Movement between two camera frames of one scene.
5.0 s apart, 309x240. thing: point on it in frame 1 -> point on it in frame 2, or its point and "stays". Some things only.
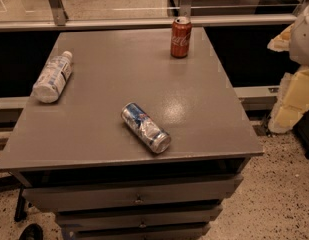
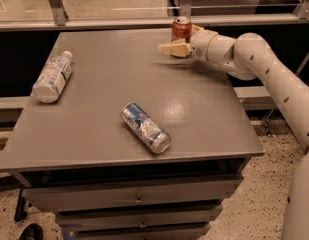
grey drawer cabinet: (74, 154) stays
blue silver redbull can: (154, 136) stays
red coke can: (181, 35) stays
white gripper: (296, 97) -> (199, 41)
